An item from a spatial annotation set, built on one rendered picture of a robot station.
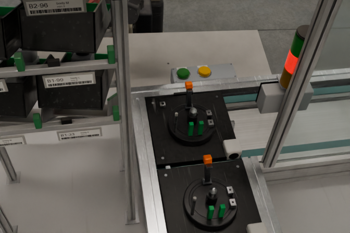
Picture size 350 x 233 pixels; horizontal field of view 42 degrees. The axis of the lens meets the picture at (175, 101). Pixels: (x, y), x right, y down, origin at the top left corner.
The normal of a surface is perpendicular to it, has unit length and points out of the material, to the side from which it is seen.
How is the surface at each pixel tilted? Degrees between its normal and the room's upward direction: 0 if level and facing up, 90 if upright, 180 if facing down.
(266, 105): 90
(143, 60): 0
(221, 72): 0
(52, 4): 90
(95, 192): 0
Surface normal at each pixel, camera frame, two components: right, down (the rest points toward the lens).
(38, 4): 0.17, 0.76
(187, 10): 0.05, -0.64
